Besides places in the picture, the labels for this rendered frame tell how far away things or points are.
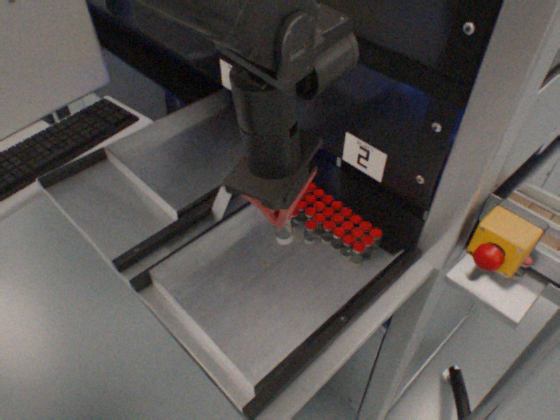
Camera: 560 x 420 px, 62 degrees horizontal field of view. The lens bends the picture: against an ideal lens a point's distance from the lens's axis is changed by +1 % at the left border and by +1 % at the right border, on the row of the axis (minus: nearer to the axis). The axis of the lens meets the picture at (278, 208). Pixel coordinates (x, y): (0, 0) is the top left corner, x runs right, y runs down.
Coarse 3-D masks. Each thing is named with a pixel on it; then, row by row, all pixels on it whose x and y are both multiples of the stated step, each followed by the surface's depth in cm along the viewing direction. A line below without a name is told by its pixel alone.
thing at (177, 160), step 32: (224, 96) 113; (160, 128) 105; (192, 128) 107; (224, 128) 107; (128, 160) 99; (160, 160) 99; (192, 160) 99; (224, 160) 99; (160, 192) 92; (192, 192) 92
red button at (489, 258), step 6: (480, 246) 67; (486, 246) 66; (492, 246) 66; (474, 252) 67; (480, 252) 66; (486, 252) 65; (492, 252) 65; (498, 252) 65; (474, 258) 67; (480, 258) 66; (486, 258) 65; (492, 258) 65; (498, 258) 65; (504, 258) 66; (480, 264) 67; (486, 264) 66; (492, 264) 65; (498, 264) 65; (486, 270) 67; (492, 270) 66
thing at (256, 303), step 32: (224, 224) 82; (256, 224) 86; (192, 256) 81; (224, 256) 81; (256, 256) 81; (288, 256) 81; (320, 256) 81; (384, 256) 81; (160, 288) 75; (192, 288) 76; (224, 288) 76; (256, 288) 76; (288, 288) 76; (320, 288) 76; (352, 288) 76; (192, 320) 69; (224, 320) 72; (256, 320) 72; (288, 320) 72; (320, 320) 72; (224, 352) 65; (256, 352) 69; (288, 352) 65; (256, 384) 62
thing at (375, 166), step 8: (352, 136) 78; (344, 144) 80; (352, 144) 79; (360, 144) 77; (368, 144) 76; (344, 152) 81; (352, 152) 80; (360, 152) 78; (376, 152) 75; (352, 160) 81; (360, 160) 79; (376, 160) 76; (384, 160) 75; (360, 168) 80; (368, 168) 79; (376, 168) 77; (376, 176) 78
